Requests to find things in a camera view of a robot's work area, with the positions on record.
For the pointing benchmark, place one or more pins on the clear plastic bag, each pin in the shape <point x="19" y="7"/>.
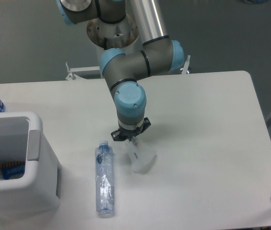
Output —
<point x="142" y="155"/>

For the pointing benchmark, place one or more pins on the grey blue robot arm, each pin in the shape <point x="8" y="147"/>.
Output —
<point x="159" y="54"/>

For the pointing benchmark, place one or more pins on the white base bracket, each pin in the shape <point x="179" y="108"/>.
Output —
<point x="186" y="69"/>
<point x="88" y="73"/>

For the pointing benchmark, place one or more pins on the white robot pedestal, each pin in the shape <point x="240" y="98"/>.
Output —
<point x="123" y="35"/>

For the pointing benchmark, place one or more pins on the clear plastic bottle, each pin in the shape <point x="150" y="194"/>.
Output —
<point x="104" y="180"/>

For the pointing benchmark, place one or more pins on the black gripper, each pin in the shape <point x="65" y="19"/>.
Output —
<point x="123" y="134"/>

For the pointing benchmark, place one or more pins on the white left base bracket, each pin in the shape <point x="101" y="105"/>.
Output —
<point x="88" y="73"/>

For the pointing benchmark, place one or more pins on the blue snack wrapper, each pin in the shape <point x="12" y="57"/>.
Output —
<point x="12" y="170"/>

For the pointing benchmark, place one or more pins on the white trash can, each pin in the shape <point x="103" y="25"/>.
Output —
<point x="30" y="172"/>

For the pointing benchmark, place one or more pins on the white right base bracket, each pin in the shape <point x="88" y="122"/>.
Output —
<point x="186" y="69"/>

